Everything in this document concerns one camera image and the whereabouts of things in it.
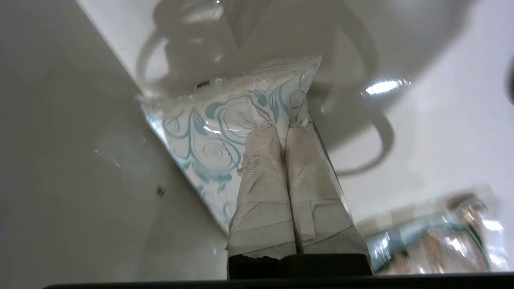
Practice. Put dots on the tissue pack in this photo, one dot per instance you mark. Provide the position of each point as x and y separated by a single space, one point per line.
225 120

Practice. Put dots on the snack bag with green label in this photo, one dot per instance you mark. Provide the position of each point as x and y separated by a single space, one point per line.
437 241

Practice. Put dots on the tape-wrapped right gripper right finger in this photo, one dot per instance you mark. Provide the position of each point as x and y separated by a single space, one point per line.
317 208

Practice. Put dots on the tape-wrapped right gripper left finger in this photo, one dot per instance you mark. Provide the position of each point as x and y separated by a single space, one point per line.
263 208

